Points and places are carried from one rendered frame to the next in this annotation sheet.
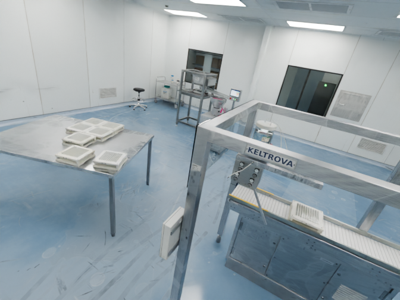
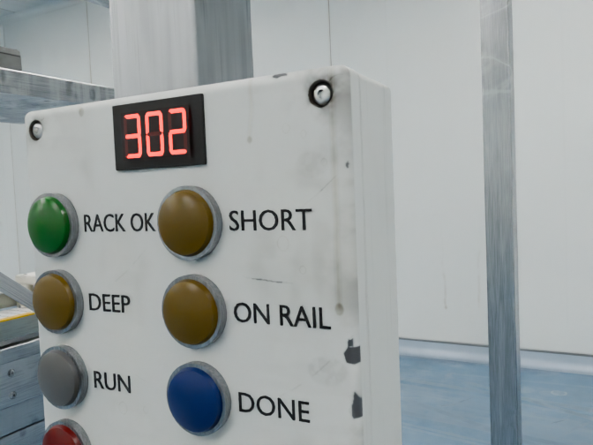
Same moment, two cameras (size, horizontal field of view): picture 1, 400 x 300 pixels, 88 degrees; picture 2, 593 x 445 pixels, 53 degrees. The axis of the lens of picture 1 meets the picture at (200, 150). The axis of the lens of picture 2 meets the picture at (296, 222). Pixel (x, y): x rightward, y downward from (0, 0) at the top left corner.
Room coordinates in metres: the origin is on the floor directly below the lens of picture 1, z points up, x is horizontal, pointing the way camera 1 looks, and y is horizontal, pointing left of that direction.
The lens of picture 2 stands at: (0.82, 0.34, 1.10)
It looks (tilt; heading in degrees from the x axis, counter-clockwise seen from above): 3 degrees down; 275
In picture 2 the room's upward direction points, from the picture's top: 2 degrees counter-clockwise
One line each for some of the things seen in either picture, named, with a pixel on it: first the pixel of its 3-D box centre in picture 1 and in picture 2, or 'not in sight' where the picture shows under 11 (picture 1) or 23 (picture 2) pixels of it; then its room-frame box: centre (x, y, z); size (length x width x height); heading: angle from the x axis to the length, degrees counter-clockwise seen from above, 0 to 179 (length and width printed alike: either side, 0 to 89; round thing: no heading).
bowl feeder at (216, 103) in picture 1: (219, 106); not in sight; (4.53, -0.26, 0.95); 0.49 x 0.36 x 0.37; 65
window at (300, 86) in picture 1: (306, 91); not in sight; (6.17, -2.65, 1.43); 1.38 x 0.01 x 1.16; 65
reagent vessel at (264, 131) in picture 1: (263, 132); not in sight; (1.54, -0.46, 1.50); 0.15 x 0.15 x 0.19
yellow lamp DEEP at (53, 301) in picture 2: not in sight; (54, 302); (0.95, 0.07, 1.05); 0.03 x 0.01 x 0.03; 156
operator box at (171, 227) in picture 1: (173, 233); (214, 378); (0.88, 0.07, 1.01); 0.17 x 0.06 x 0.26; 156
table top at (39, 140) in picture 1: (77, 139); not in sight; (2.18, 1.46, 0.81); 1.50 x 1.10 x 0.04; 86
